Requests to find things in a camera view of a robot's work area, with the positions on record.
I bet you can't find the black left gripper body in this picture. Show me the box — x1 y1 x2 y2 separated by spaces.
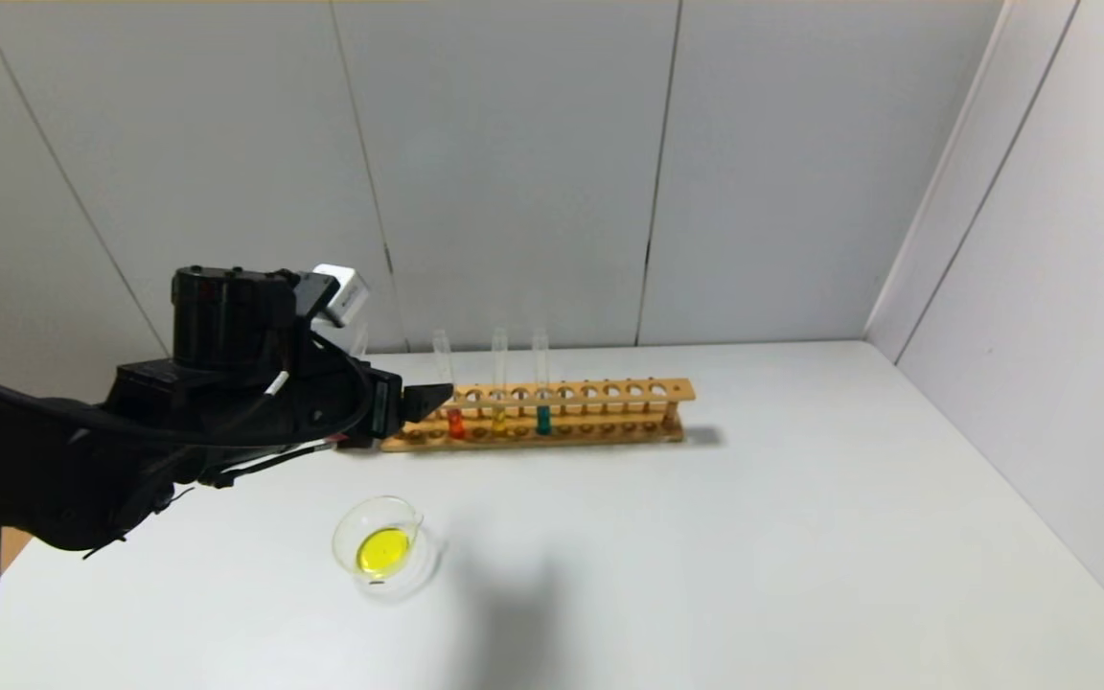
287 329 404 442

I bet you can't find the test tube with red pigment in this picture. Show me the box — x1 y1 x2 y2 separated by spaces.
433 330 467 441

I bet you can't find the test tube with yellow pigment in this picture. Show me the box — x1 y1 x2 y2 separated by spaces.
491 328 512 439

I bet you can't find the test tube with blue pigment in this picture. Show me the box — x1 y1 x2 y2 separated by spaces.
532 328 553 437

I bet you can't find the wooden test tube rack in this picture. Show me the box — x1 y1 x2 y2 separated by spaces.
381 378 697 453

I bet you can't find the clear glass beaker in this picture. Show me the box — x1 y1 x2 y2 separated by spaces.
332 494 440 597

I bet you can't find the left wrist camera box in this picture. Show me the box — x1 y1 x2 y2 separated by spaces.
309 264 372 333

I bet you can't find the black camera cable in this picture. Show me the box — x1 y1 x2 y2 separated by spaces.
193 436 342 492

